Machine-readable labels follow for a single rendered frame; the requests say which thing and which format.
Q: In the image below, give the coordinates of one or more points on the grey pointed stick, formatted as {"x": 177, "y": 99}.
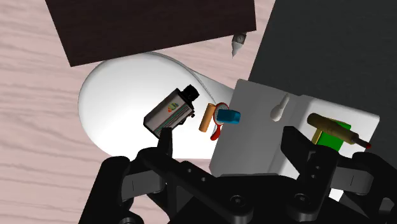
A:
{"x": 237, "y": 43}

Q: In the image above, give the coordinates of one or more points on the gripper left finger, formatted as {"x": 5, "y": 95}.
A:
{"x": 108, "y": 186}

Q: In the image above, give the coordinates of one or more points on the red hand mirror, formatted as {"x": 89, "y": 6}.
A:
{"x": 215, "y": 132}

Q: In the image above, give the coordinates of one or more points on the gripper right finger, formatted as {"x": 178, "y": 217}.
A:
{"x": 316, "y": 164}

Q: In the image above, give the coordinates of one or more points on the white toilet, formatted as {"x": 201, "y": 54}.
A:
{"x": 124, "y": 93}

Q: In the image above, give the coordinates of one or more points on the grey box camera black lens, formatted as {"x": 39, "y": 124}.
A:
{"x": 167, "y": 113}

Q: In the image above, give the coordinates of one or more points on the orange cylinder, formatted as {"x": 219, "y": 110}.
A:
{"x": 207, "y": 118}

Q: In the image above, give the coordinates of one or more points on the olive brown tool red tip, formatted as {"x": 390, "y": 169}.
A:
{"x": 328, "y": 125}

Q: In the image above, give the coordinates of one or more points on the blue box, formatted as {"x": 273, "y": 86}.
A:
{"x": 229, "y": 117}

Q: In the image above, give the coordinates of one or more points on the green and yellow box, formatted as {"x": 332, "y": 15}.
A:
{"x": 332, "y": 141}

